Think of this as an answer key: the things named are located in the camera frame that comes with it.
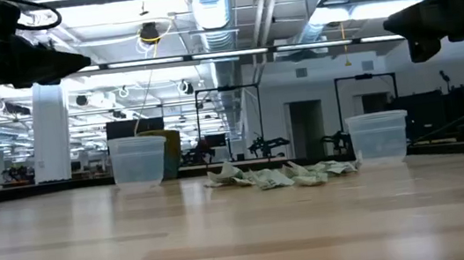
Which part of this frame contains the black stand lamp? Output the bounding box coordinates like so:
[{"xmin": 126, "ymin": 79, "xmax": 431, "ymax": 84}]
[{"xmin": 438, "ymin": 69, "xmax": 453, "ymax": 94}]

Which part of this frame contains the dark doorway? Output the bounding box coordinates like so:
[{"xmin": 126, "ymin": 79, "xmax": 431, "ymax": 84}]
[
  {"xmin": 284, "ymin": 98, "xmax": 329, "ymax": 161},
  {"xmin": 351, "ymin": 90, "xmax": 393, "ymax": 116}
]

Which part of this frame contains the large black monitor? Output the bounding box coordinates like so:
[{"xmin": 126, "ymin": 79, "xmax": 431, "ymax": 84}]
[{"xmin": 104, "ymin": 115, "xmax": 166, "ymax": 142}]

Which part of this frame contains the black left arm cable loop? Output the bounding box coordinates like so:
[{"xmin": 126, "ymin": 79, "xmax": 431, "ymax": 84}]
[{"xmin": 0, "ymin": 0, "xmax": 64, "ymax": 35}]

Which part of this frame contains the yellow hanging cable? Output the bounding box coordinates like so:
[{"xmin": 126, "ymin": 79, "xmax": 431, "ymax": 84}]
[{"xmin": 120, "ymin": 16, "xmax": 188, "ymax": 137}]

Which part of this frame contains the black ceiling device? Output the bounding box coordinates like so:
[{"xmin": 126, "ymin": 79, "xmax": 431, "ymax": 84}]
[{"xmin": 137, "ymin": 20, "xmax": 162, "ymax": 44}]

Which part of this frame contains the small black monitor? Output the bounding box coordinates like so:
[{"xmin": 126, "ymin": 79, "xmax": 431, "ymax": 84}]
[{"xmin": 204, "ymin": 131, "xmax": 229, "ymax": 149}]

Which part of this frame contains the black aluminium table frame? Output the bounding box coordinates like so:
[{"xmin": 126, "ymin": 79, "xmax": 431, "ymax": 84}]
[{"xmin": 0, "ymin": 127, "xmax": 464, "ymax": 217}]

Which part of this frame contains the green ceramic mug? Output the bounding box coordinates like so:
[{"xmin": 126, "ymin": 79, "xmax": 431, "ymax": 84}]
[{"xmin": 136, "ymin": 126, "xmax": 187, "ymax": 184}]

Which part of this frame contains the black gantry frame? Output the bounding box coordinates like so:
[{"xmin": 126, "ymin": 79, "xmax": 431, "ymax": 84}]
[
  {"xmin": 333, "ymin": 69, "xmax": 405, "ymax": 146},
  {"xmin": 192, "ymin": 80, "xmax": 269, "ymax": 167}
]

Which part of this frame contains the clear plastic cup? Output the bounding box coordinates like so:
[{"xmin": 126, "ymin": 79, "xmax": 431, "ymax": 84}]
[
  {"xmin": 344, "ymin": 108, "xmax": 414, "ymax": 168},
  {"xmin": 107, "ymin": 132, "xmax": 173, "ymax": 192}
]

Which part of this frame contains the long ceiling light bar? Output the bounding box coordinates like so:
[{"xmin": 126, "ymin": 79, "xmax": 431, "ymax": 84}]
[{"xmin": 73, "ymin": 26, "xmax": 406, "ymax": 80}]

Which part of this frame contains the white building pillar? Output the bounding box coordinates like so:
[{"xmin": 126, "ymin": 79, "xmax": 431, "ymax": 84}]
[{"xmin": 23, "ymin": 80, "xmax": 77, "ymax": 185}]

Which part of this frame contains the thin black cable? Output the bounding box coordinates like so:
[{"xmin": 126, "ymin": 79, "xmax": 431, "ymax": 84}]
[{"xmin": 406, "ymin": 99, "xmax": 464, "ymax": 147}]

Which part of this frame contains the yellow hanging cord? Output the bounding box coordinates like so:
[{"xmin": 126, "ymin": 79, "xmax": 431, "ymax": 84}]
[{"xmin": 338, "ymin": 21, "xmax": 353, "ymax": 68}]

